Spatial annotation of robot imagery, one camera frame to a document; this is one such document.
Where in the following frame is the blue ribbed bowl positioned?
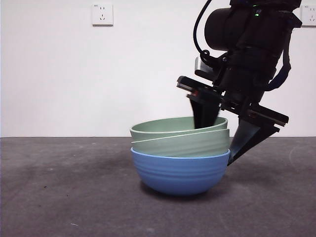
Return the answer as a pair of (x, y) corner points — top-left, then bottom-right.
(130, 147), (232, 197)

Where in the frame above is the black camera cable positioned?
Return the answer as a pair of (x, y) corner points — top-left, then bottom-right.
(193, 0), (213, 59)

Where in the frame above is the green ribbed bowl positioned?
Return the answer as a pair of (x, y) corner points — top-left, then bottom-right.
(130, 128), (231, 158)
(129, 117), (229, 143)

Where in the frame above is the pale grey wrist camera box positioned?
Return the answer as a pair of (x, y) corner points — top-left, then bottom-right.
(195, 57), (216, 75)

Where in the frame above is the white wall socket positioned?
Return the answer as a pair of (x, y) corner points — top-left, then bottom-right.
(92, 3), (114, 27)
(299, 5), (316, 27)

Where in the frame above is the black sleeved cable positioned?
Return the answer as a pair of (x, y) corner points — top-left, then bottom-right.
(268, 46), (291, 92)

